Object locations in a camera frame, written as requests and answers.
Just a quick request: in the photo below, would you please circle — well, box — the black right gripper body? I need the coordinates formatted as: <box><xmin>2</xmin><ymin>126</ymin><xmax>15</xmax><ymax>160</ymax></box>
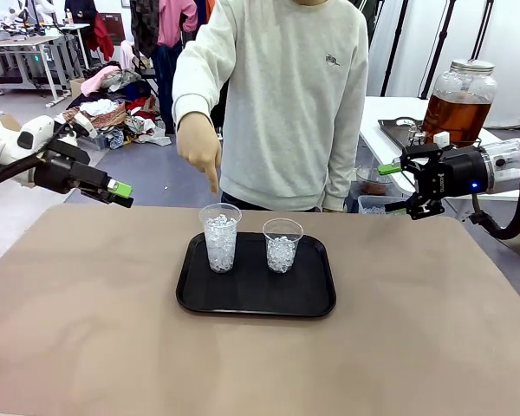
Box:
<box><xmin>414</xmin><ymin>146</ymin><xmax>490</xmax><ymax>205</ymax></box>

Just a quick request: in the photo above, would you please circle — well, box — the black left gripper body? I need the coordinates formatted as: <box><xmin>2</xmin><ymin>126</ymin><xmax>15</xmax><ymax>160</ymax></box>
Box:
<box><xmin>33</xmin><ymin>137</ymin><xmax>114</xmax><ymax>204</ymax></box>

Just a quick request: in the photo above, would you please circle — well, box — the tall clear plastic cup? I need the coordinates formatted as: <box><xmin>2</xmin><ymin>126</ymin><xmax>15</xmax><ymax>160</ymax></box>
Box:
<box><xmin>198</xmin><ymin>202</ymin><xmax>243</xmax><ymax>274</ymax></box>

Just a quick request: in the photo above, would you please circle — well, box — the short clear plastic cup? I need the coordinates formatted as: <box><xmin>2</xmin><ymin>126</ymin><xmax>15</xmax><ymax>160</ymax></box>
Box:
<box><xmin>262</xmin><ymin>218</ymin><xmax>305</xmax><ymax>275</ymax></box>

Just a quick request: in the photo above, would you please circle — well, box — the person's right forearm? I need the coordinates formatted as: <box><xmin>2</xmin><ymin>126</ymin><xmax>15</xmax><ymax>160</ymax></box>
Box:
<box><xmin>172</xmin><ymin>86</ymin><xmax>218</xmax><ymax>131</ymax></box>

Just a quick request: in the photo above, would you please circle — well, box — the person's left forearm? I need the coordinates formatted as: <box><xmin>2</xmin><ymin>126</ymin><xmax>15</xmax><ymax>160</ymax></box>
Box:
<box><xmin>322</xmin><ymin>120</ymin><xmax>367</xmax><ymax>212</ymax></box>

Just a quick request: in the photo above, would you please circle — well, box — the glass drink dispenser jar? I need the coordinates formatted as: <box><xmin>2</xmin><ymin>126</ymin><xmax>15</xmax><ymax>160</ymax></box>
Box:
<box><xmin>421</xmin><ymin>59</ymin><xmax>498</xmax><ymax>146</ymax></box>

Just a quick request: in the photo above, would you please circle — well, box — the person's right hand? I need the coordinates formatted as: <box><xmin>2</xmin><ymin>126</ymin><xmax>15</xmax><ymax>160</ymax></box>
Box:
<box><xmin>176</xmin><ymin>113</ymin><xmax>223</xmax><ymax>195</ymax></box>

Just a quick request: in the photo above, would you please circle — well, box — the glass bowl with brown contents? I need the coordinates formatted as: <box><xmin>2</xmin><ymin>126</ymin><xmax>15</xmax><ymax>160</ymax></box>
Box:
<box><xmin>355</xmin><ymin>166</ymin><xmax>393</xmax><ymax>197</ymax></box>

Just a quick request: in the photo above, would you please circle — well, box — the dark metal tray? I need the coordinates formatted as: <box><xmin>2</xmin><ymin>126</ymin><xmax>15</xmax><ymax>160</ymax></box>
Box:
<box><xmin>377</xmin><ymin>117</ymin><xmax>430</xmax><ymax>151</ymax></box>

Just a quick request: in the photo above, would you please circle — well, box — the clear plastic storage bin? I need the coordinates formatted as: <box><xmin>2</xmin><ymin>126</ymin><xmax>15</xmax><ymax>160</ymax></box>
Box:
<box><xmin>357</xmin><ymin>194</ymin><xmax>411</xmax><ymax>216</ymax></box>

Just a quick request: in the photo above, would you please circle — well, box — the white side table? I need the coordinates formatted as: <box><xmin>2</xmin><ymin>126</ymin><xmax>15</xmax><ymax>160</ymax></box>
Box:
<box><xmin>358</xmin><ymin>95</ymin><xmax>520</xmax><ymax>205</ymax></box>

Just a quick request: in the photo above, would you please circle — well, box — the pile of mixed clothes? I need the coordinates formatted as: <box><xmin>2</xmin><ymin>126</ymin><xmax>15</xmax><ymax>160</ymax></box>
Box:
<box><xmin>54</xmin><ymin>64</ymin><xmax>174</xmax><ymax>151</ymax></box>

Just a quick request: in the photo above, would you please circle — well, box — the person in white sweatshirt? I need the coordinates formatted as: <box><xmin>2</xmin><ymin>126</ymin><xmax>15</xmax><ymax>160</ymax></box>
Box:
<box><xmin>172</xmin><ymin>0</ymin><xmax>369</xmax><ymax>213</ymax></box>

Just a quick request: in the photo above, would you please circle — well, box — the black light stand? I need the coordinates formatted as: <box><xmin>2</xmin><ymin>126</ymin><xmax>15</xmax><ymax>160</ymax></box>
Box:
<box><xmin>419</xmin><ymin>0</ymin><xmax>456</xmax><ymax>100</ymax></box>
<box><xmin>380</xmin><ymin>0</ymin><xmax>411</xmax><ymax>99</ymax></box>
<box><xmin>470</xmin><ymin>0</ymin><xmax>495</xmax><ymax>62</ymax></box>

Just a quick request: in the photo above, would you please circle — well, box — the grey workbench table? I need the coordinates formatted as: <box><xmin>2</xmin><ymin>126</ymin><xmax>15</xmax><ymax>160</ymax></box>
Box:
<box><xmin>0</xmin><ymin>34</ymin><xmax>70</xmax><ymax>109</ymax></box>

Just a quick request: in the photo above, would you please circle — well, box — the red hanging garment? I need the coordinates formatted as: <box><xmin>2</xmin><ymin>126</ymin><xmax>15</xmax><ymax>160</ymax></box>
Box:
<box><xmin>88</xmin><ymin>12</ymin><xmax>116</xmax><ymax>62</ymax></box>

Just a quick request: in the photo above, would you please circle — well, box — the white workbench table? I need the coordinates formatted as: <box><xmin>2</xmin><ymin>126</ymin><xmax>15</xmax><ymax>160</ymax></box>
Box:
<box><xmin>38</xmin><ymin>23</ymin><xmax>92</xmax><ymax>70</ymax></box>

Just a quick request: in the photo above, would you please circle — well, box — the dark patterned hanging garment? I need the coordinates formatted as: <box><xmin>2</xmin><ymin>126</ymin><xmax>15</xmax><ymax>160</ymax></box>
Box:
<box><xmin>128</xmin><ymin>0</ymin><xmax>161</xmax><ymax>60</ymax></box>

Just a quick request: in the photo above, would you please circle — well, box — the black plastic serving tray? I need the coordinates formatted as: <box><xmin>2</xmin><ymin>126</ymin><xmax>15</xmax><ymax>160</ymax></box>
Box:
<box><xmin>175</xmin><ymin>231</ymin><xmax>337</xmax><ymax>318</ymax></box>

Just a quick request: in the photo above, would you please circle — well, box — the mannequin in pink top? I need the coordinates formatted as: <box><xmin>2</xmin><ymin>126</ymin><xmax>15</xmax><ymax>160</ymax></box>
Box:
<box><xmin>155</xmin><ymin>0</ymin><xmax>199</xmax><ymax>135</ymax></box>

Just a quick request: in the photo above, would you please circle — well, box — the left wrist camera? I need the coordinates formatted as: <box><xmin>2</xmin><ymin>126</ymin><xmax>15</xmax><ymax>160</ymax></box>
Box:
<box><xmin>62</xmin><ymin>119</ymin><xmax>92</xmax><ymax>140</ymax></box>

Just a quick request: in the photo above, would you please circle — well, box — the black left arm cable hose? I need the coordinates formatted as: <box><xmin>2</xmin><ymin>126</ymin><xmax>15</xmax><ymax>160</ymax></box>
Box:
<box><xmin>0</xmin><ymin>154</ymin><xmax>49</xmax><ymax>189</ymax></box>

